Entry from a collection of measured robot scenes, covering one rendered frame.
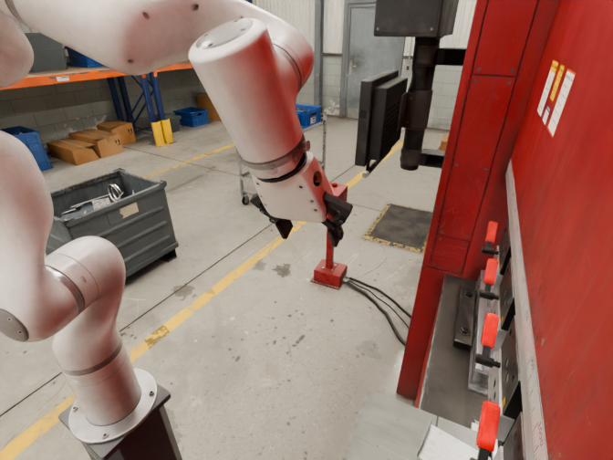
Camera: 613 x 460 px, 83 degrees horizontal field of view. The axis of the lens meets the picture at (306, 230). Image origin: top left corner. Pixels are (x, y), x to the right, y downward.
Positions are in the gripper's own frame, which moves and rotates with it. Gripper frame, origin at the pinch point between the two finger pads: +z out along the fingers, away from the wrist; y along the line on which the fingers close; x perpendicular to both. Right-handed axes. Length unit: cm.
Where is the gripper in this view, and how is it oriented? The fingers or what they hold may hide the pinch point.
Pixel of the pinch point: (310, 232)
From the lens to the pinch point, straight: 57.2
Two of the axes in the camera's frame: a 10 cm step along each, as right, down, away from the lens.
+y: -8.9, -1.2, 4.5
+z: 2.8, 6.2, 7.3
